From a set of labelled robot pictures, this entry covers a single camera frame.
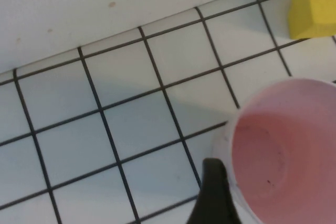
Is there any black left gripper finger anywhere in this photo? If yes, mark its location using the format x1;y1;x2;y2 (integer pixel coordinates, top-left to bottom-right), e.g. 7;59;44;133
186;157;244;224

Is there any pale pink plastic cup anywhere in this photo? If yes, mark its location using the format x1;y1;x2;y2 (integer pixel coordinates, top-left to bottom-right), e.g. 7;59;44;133
211;78;336;224

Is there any white black-grid tablecloth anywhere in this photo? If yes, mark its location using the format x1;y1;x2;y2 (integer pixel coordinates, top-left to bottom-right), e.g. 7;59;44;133
0;0;336;224

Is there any yellow foam cube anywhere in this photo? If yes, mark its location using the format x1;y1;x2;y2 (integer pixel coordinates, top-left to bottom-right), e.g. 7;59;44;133
288;0;336;40

